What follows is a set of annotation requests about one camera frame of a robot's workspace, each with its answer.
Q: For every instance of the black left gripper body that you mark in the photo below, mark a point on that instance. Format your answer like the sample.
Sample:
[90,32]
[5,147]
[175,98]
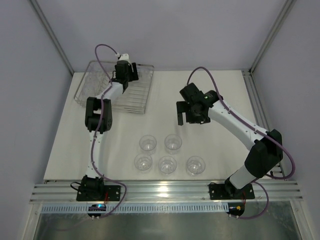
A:
[130,75]

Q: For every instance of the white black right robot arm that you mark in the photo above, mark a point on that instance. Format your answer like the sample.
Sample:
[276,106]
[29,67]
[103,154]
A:
[264,146]

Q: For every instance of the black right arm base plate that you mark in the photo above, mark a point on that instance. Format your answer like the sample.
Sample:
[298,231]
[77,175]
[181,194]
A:
[220,191]

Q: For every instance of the aluminium frame post left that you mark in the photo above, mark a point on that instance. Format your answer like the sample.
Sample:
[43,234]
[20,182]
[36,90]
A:
[51,34]

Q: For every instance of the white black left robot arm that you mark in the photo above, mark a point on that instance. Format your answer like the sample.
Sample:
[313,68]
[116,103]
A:
[98,121]

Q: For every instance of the metal wire dish rack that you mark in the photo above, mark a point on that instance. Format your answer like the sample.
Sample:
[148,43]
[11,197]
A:
[134,100]

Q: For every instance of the clear faceted plastic cup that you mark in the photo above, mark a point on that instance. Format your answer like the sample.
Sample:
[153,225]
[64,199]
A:
[143,162]
[195,165]
[167,165]
[148,143]
[173,143]

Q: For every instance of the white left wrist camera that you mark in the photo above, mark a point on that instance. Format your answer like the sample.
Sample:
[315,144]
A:
[123,59]

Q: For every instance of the slotted grey cable duct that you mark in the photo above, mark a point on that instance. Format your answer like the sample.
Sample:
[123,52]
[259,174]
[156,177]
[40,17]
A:
[135,208]

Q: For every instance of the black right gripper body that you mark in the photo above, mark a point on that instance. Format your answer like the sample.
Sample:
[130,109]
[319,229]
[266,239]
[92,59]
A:
[183,110]

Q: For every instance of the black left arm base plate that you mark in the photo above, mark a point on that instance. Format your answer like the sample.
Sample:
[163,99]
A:
[110,192]

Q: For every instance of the aluminium mounting rail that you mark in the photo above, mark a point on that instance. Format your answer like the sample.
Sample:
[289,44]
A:
[168,191]

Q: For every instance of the aluminium frame post right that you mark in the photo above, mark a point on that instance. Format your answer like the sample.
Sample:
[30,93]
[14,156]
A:
[272,33]

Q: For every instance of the aluminium frame post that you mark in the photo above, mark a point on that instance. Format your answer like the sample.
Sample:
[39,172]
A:
[272,33]
[51,34]

